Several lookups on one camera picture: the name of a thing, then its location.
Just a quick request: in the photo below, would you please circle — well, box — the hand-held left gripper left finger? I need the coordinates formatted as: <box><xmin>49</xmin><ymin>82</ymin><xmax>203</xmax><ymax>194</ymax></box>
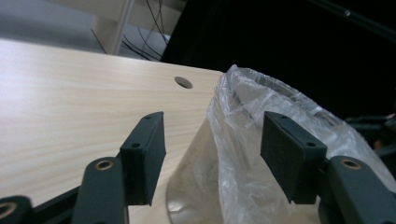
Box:
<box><xmin>120</xmin><ymin>111</ymin><xmax>167</xmax><ymax>207</ymax></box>

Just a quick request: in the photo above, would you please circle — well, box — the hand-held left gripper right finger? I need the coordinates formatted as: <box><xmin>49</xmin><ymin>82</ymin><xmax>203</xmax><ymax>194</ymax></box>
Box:
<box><xmin>260</xmin><ymin>110</ymin><xmax>329</xmax><ymax>205</ymax></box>

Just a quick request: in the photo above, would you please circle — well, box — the shiny metal trash bin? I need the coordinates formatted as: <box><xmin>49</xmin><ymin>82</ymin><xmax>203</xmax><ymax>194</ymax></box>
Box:
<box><xmin>165</xmin><ymin>69</ymin><xmax>344</xmax><ymax>224</ymax></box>

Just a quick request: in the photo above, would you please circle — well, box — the clear printed plastic bag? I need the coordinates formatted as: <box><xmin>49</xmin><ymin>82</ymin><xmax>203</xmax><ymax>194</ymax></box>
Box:
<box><xmin>206</xmin><ymin>63</ymin><xmax>396</xmax><ymax>224</ymax></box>

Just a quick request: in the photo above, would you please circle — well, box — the dark metal bar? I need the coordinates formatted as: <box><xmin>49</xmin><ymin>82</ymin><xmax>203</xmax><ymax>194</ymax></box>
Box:
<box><xmin>306</xmin><ymin>0</ymin><xmax>396</xmax><ymax>43</ymax></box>

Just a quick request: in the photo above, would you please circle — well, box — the black curtain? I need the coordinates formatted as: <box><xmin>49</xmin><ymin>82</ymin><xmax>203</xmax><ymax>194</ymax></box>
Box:
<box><xmin>160</xmin><ymin>0</ymin><xmax>396</xmax><ymax>120</ymax></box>

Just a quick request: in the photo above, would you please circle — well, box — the beige furniture panel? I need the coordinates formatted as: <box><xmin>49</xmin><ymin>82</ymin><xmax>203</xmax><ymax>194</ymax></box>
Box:
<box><xmin>50</xmin><ymin>0</ymin><xmax>188</xmax><ymax>56</ymax></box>

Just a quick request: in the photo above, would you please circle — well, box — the black cable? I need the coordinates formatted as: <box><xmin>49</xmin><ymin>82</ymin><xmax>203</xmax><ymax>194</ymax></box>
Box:
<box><xmin>121</xmin><ymin>33</ymin><xmax>163</xmax><ymax>63</ymax></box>
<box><xmin>145</xmin><ymin>0</ymin><xmax>171</xmax><ymax>45</ymax></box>
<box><xmin>90</xmin><ymin>28</ymin><xmax>107</xmax><ymax>54</ymax></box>

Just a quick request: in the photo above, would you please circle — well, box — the white metal post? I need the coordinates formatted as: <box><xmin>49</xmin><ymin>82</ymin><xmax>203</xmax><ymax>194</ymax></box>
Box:
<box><xmin>110</xmin><ymin>0</ymin><xmax>136</xmax><ymax>56</ymax></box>

